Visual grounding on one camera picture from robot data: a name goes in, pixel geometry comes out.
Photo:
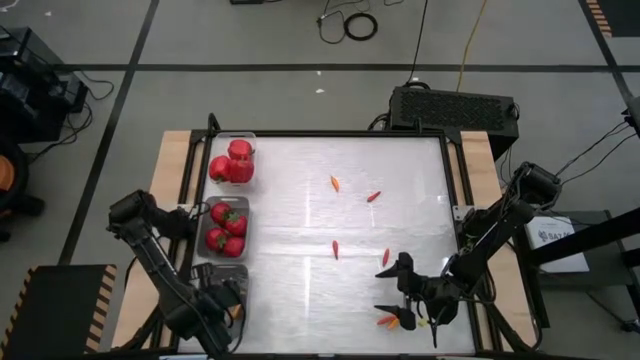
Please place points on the clear plastic bin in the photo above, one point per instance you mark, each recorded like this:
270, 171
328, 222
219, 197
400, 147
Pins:
235, 133

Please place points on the black diagonal beam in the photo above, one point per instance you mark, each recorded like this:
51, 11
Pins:
600, 237

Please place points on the wooden table board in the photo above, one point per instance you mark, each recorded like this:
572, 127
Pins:
517, 310
132, 315

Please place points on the grey translucent plastic bin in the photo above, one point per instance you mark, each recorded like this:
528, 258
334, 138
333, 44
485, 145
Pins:
237, 272
239, 201

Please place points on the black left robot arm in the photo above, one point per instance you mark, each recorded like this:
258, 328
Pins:
160, 270

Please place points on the black computer case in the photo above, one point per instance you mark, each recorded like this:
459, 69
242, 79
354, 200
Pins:
452, 112

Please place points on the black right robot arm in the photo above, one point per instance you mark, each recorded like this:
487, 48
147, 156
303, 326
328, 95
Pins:
495, 225

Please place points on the black orange floor device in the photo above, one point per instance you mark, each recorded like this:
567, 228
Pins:
6, 172

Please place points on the black table frame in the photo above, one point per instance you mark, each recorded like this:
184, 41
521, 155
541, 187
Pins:
400, 133

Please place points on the white box with logo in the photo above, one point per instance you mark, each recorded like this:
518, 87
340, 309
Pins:
545, 232

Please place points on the grey side table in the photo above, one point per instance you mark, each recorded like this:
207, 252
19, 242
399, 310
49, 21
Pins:
610, 275

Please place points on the black mat striped edge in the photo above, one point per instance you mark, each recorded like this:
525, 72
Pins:
55, 310
620, 15

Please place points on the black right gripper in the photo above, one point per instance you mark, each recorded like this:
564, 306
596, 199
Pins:
432, 297

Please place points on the strawberry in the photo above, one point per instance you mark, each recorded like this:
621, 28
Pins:
220, 212
236, 224
216, 238
234, 246

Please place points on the black equipment rack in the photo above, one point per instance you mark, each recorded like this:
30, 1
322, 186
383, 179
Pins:
30, 95

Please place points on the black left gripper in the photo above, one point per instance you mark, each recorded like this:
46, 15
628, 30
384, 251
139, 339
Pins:
215, 307

